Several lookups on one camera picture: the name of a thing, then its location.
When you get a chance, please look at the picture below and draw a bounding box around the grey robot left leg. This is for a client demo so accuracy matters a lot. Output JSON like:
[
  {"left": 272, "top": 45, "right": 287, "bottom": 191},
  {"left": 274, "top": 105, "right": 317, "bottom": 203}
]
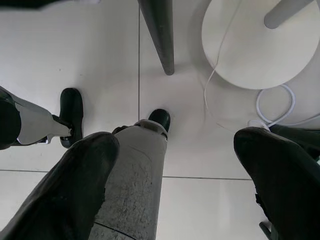
[{"left": 0, "top": 86, "right": 74, "bottom": 151}]

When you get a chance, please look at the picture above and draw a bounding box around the grey robot leg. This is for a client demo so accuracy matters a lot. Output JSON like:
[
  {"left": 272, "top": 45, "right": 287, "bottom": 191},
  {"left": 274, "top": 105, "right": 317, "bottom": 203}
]
[
  {"left": 88, "top": 119, "right": 169, "bottom": 240},
  {"left": 0, "top": 86, "right": 74, "bottom": 151}
]

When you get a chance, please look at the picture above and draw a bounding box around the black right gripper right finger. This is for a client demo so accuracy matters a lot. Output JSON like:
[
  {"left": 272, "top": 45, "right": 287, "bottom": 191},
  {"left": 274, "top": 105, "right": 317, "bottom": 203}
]
[{"left": 233, "top": 126, "right": 320, "bottom": 240}]

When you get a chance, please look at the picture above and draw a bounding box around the black robot right foot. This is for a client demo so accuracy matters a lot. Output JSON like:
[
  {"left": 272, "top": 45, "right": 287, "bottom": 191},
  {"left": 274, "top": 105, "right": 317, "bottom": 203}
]
[{"left": 147, "top": 108, "right": 172, "bottom": 133}]

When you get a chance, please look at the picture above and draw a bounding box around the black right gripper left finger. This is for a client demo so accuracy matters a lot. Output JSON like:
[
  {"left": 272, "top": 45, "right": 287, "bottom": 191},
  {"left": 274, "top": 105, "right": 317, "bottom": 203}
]
[{"left": 0, "top": 131, "right": 120, "bottom": 240}]

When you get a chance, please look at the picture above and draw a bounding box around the black metal table leg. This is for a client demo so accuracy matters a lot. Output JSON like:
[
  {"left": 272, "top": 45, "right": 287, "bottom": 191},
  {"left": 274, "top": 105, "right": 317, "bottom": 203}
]
[{"left": 137, "top": 0, "right": 175, "bottom": 76}]

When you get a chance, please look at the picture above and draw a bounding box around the white power plug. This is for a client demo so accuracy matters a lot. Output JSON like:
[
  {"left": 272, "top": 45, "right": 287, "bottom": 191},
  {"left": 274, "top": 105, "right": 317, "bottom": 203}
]
[{"left": 247, "top": 119, "right": 271, "bottom": 130}]

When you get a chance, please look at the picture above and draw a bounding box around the thin white cable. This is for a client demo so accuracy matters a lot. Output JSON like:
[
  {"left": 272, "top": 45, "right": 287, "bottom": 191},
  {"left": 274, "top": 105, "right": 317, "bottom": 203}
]
[{"left": 203, "top": 6, "right": 242, "bottom": 112}]

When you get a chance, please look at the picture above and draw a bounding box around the black robot left foot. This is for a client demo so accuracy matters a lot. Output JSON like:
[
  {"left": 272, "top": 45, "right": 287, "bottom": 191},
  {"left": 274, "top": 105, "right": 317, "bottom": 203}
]
[{"left": 59, "top": 87, "right": 84, "bottom": 148}]

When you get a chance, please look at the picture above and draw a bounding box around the grey stand pole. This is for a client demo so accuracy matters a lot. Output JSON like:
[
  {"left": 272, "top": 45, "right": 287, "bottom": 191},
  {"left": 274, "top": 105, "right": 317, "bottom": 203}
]
[{"left": 264, "top": 0, "right": 313, "bottom": 30}]

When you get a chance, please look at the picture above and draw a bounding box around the grey robot right leg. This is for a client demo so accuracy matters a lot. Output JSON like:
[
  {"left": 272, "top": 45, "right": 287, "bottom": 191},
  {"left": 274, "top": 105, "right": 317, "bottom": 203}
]
[{"left": 88, "top": 119, "right": 169, "bottom": 240}]

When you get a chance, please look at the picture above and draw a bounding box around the white round stand base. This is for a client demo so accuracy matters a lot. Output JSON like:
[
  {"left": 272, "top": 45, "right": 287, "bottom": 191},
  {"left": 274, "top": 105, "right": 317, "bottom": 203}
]
[{"left": 201, "top": 0, "right": 320, "bottom": 90}]

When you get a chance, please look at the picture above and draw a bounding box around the black robot foot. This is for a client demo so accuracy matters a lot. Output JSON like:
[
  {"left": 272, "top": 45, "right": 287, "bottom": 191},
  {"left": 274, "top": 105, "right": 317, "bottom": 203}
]
[
  {"left": 59, "top": 87, "right": 84, "bottom": 148},
  {"left": 147, "top": 108, "right": 172, "bottom": 133}
]

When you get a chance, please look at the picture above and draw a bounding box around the thick white cable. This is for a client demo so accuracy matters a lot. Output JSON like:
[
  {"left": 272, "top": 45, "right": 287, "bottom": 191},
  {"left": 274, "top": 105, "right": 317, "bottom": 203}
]
[{"left": 256, "top": 83, "right": 320, "bottom": 129}]

